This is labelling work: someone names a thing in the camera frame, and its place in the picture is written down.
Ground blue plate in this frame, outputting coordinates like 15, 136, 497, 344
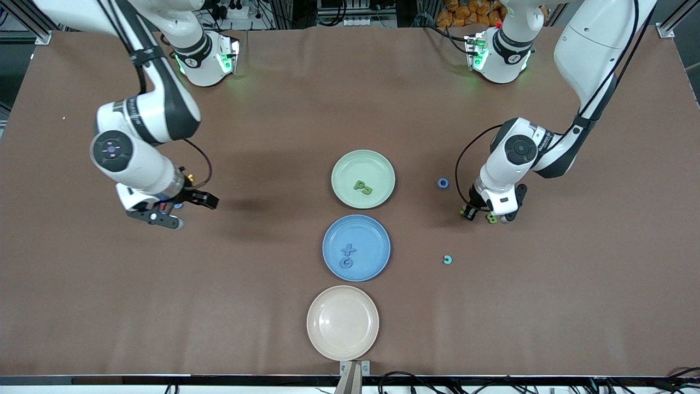
322, 215, 392, 282

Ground pale green plate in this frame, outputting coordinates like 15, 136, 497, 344
331, 149, 396, 210

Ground brown paper table cover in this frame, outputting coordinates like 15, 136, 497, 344
0, 25, 700, 378

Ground beige plate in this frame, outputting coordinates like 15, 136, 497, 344
306, 285, 380, 361

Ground white power strip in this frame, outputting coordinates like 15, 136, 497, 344
343, 16, 397, 27
216, 0, 249, 20

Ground orange objects pile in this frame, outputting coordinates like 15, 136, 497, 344
436, 0, 506, 28

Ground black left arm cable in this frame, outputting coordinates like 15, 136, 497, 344
455, 0, 657, 213

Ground black table edge rail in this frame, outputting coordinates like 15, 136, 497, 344
0, 375, 700, 387

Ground aluminium frame profile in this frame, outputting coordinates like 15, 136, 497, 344
0, 0, 53, 44
656, 0, 700, 39

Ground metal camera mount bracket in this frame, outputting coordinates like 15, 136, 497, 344
335, 360, 371, 394

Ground black floor cable bundle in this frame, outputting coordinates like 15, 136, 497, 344
377, 368, 700, 394

